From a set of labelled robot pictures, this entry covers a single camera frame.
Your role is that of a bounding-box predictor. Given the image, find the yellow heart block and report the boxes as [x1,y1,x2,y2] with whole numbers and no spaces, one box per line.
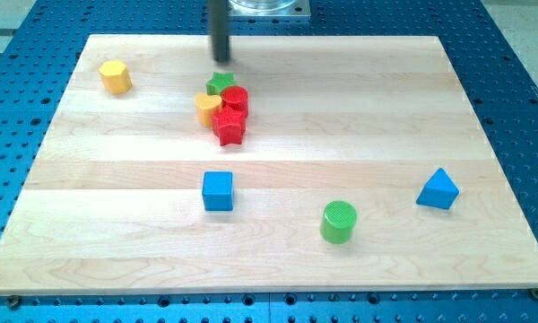
[195,92,222,127]

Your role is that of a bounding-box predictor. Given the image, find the blue triangle block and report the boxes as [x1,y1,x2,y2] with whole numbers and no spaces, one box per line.
[416,168,460,210]

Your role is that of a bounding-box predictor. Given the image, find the light wooden board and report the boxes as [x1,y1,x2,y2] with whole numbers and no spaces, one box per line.
[0,34,538,295]

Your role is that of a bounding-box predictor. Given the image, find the blue cube block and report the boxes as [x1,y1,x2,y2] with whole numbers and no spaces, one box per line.
[202,171,234,211]

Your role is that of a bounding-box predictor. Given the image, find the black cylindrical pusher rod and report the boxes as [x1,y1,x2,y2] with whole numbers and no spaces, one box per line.
[207,0,230,64]

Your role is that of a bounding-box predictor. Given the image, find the green star block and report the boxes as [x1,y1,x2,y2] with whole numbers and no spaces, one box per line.
[205,72,237,95]

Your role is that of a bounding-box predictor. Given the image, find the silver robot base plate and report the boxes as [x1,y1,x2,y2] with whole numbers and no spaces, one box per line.
[228,0,311,21]

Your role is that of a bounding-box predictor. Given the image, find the red star block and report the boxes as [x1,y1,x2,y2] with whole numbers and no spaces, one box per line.
[212,108,246,146]

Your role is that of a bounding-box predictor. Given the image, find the green cylinder block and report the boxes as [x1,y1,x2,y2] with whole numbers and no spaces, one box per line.
[320,200,357,244]

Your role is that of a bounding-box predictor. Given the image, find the yellow hexagon block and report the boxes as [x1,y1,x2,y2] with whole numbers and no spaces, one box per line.
[99,60,132,94]

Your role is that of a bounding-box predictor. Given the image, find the red cylinder block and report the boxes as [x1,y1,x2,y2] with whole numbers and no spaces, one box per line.
[221,85,249,117]

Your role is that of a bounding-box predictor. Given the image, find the blue perforated metal base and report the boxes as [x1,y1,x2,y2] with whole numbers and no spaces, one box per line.
[0,1,538,322]

